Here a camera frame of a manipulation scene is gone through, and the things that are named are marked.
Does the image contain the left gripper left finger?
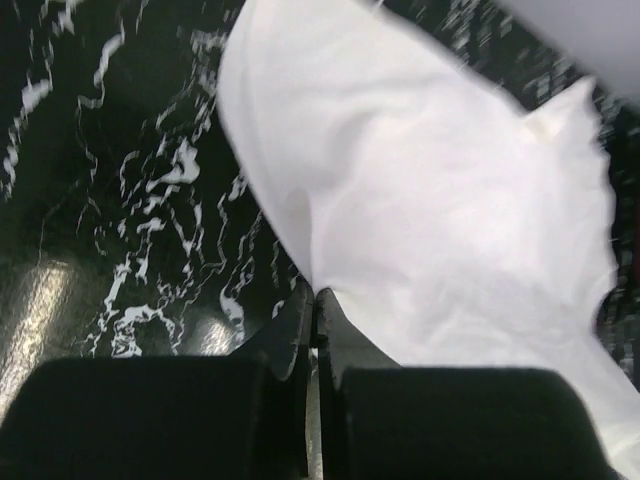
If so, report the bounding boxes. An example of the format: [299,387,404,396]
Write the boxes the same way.
[239,284,314,479]

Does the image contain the white t-shirt robot print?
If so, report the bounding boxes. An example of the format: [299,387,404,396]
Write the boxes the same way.
[217,1,639,479]

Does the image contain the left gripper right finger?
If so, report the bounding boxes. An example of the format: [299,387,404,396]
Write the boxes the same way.
[314,289,399,479]

